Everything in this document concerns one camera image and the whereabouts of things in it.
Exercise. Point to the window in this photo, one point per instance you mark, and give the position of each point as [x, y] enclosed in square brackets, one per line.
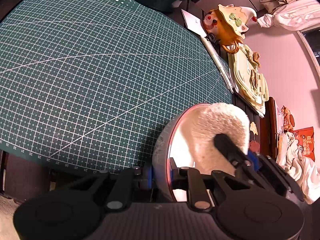
[313, 45]

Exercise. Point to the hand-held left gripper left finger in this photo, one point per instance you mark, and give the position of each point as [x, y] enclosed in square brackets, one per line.
[149, 180]

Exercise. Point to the white bowl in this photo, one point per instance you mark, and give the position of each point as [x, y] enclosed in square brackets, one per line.
[161, 155]

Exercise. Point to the silver pen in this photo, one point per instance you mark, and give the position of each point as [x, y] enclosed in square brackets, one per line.
[228, 80]

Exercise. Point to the beige cloth piece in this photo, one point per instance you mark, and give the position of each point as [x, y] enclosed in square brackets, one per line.
[255, 78]
[253, 57]

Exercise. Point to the white clothing pile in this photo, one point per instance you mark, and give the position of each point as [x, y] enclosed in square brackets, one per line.
[300, 170]

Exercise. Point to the white curtain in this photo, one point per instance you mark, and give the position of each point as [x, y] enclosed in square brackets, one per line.
[295, 15]

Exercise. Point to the white paper card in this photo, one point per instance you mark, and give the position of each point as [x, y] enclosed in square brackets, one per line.
[192, 21]

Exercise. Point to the white fluffy cloth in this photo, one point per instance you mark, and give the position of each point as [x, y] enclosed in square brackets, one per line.
[220, 120]

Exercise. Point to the brown wooden cabinet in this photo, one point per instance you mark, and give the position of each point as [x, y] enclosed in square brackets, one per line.
[268, 125]

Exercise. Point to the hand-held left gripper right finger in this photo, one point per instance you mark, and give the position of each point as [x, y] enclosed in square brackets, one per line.
[172, 170]

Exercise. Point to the orange snack bag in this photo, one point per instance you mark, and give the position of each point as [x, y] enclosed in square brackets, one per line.
[306, 142]

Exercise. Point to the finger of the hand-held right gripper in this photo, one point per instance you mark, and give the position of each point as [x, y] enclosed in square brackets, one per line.
[275, 172]
[230, 150]

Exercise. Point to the green cutting mat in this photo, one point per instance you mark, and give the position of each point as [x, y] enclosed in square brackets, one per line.
[87, 80]

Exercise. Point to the orange bear ceramic pot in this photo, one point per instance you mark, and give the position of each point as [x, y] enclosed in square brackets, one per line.
[225, 27]

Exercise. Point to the yellow ginkgo leaf bookmark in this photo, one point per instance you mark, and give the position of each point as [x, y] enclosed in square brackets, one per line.
[253, 127]

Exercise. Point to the black binder clip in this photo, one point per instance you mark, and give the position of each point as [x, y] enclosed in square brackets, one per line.
[211, 38]

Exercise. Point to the green container lid stack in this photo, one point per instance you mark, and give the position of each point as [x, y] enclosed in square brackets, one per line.
[245, 75]

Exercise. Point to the white pen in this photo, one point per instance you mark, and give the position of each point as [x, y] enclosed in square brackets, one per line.
[215, 55]

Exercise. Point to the brown plush toy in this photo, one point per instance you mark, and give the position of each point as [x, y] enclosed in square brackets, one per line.
[287, 118]

